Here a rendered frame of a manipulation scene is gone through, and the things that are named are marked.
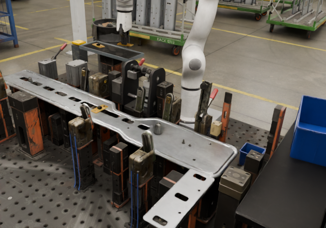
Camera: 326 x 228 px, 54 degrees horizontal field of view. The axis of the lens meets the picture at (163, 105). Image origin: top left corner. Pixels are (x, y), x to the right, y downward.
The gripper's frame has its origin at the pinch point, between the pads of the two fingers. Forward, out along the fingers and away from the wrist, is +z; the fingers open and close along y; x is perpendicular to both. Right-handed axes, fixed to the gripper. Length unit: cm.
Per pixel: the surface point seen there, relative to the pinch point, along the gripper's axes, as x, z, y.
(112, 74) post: -1.1, 15.0, 14.2
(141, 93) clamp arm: 19.8, 16.5, 26.9
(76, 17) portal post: -205, 64, -285
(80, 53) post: -32.8, 14.4, -7.9
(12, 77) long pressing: -61, 24, 19
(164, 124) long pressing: 35, 24, 38
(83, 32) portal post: -199, 88, -292
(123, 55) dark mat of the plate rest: -0.6, 8.2, 1.1
